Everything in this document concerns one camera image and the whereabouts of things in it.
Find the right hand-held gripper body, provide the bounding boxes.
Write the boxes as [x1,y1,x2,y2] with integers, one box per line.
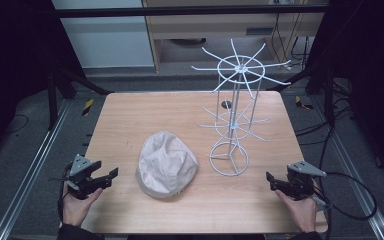
[281,160,328,201]

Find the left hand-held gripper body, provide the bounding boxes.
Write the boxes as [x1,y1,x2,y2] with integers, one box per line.
[63,153,104,201]

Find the beige cloth hat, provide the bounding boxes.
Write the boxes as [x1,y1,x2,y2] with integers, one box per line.
[135,130,199,200]

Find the white wire hat rack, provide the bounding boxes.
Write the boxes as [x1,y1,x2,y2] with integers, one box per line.
[190,38,292,178]

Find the person's right hand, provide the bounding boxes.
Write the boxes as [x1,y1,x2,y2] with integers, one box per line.
[274,189,319,234]

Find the person's left hand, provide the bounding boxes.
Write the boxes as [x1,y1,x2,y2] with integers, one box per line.
[61,182,105,228]

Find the person's right dark sleeve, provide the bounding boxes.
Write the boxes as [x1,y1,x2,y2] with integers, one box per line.
[288,230,323,240]

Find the person's dark sleeve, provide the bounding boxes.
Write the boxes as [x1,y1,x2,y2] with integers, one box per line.
[57,223,105,240]
[288,230,323,240]

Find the person's left dark sleeve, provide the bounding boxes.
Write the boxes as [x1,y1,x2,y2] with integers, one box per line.
[57,223,105,240]

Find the black yellow striped tape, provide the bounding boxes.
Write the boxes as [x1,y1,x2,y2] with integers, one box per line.
[81,98,95,117]
[295,95,315,111]

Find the black metal stand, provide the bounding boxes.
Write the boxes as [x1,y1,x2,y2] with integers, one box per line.
[268,63,336,129]
[46,63,115,132]

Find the black curtain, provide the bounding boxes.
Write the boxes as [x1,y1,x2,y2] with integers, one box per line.
[0,0,85,163]
[308,0,384,186]

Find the white cabinet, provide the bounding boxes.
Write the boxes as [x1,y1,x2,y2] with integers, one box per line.
[51,0,155,70]

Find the light wooden desk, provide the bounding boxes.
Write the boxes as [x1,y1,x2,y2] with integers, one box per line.
[142,0,331,73]

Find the grey cable plug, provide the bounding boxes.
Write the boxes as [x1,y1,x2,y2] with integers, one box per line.
[311,195,333,212]

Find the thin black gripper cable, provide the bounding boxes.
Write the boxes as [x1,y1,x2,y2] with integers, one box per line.
[56,161,73,223]

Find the aluminium floor rail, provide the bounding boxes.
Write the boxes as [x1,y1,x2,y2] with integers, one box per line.
[311,98,384,240]
[0,99,73,240]

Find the black floor cable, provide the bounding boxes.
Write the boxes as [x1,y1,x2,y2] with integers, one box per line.
[294,96,356,147]
[3,113,30,135]

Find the black looped gripper cable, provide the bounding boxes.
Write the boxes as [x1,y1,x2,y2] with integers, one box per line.
[313,171,379,240]

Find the hanging cables under desk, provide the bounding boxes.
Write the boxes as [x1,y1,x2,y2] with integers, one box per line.
[270,0,311,69]

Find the black horizontal frame bar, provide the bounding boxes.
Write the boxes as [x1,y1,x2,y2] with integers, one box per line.
[54,4,330,19]

